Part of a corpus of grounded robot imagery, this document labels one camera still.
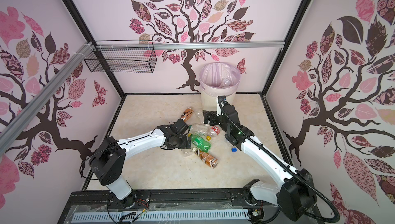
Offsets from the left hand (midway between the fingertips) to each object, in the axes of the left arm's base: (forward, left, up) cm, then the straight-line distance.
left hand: (183, 147), depth 87 cm
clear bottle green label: (+14, -9, -3) cm, 17 cm away
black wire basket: (+48, +31, +29) cm, 64 cm away
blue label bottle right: (-1, -29, -1) cm, 29 cm away
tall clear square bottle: (-3, -2, -2) cm, 4 cm away
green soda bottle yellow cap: (+2, -10, +1) cm, 10 cm away
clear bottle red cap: (+39, -27, +15) cm, 50 cm away
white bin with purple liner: (+46, -23, +13) cm, 53 cm away
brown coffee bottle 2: (-7, -13, +1) cm, 15 cm away
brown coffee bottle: (+23, -1, 0) cm, 23 cm away
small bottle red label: (+10, -19, +1) cm, 21 cm away
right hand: (+12, -16, +22) cm, 29 cm away
